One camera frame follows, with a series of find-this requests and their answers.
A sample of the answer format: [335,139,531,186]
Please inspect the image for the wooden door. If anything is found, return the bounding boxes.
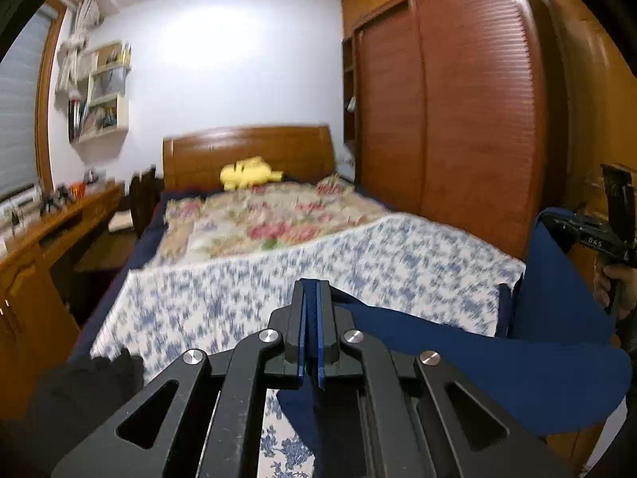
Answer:
[542,0,637,280]

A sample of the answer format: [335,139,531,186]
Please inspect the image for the person's right hand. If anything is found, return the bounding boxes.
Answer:
[594,264,637,317]

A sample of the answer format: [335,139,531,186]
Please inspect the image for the wooden louvered wardrobe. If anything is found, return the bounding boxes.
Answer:
[341,0,563,260]

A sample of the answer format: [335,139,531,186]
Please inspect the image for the white wall shelf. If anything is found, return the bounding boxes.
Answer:
[68,40,133,144]

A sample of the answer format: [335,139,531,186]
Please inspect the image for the blue floral bed sheet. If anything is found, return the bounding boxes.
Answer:
[90,212,526,478]

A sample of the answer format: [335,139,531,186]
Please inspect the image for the wooden desk with cabinets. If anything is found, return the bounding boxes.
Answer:
[0,182,125,419]

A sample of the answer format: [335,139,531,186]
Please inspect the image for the stack of papers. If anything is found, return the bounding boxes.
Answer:
[84,102,117,133]

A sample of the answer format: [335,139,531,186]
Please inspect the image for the grey window blind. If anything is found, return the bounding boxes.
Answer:
[0,10,53,195]

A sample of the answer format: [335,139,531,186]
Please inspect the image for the black chair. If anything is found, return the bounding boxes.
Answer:
[107,167,160,240]

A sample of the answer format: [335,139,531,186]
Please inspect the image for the wooden bed headboard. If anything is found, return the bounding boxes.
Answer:
[162,124,335,192]

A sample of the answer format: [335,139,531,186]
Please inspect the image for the navy blue blazer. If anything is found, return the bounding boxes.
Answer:
[276,206,633,478]

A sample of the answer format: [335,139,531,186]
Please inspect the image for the black tools on desk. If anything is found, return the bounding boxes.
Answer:
[40,186,73,217]

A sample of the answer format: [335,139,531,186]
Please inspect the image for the pink floral quilt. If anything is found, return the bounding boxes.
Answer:
[149,179,399,267]

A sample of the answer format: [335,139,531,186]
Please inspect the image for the yellow plush toy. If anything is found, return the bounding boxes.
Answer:
[220,157,284,191]

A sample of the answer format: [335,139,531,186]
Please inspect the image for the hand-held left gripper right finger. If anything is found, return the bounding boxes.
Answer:
[317,280,574,478]

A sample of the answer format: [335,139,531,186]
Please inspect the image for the black folded clothes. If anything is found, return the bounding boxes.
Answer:
[0,351,150,478]

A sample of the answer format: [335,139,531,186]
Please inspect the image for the white shopping bag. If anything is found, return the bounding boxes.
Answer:
[92,67,125,100]

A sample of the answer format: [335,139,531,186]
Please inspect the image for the floral pillow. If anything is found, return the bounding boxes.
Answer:
[317,174,355,195]

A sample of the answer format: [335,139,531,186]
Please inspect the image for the tied beige curtain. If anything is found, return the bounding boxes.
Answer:
[56,0,103,93]

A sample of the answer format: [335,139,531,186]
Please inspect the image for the wooden window frame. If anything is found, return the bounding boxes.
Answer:
[34,2,68,191]

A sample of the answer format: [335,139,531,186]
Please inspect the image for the black binders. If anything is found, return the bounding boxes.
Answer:
[68,100,88,140]

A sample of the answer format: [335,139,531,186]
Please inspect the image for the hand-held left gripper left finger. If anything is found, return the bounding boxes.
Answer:
[50,279,315,478]

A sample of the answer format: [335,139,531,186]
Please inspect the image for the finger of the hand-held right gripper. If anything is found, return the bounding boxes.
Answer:
[535,212,585,253]

